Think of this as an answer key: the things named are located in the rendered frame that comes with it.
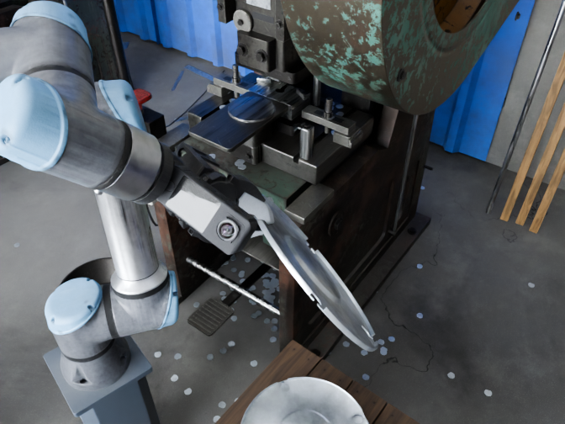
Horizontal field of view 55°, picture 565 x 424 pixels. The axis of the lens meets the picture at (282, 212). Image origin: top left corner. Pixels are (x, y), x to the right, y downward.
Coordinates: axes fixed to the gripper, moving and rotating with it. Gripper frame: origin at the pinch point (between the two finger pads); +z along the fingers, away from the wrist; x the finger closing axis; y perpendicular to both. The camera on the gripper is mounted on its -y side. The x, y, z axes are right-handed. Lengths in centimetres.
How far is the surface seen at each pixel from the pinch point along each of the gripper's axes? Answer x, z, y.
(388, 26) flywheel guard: -31.8, 7.8, 11.0
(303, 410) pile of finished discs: 39, 54, 3
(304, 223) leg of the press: 7, 51, 33
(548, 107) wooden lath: -66, 141, 45
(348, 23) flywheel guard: -28.9, 5.6, 15.6
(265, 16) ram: -26, 29, 63
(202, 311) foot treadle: 55, 69, 57
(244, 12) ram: -24, 27, 68
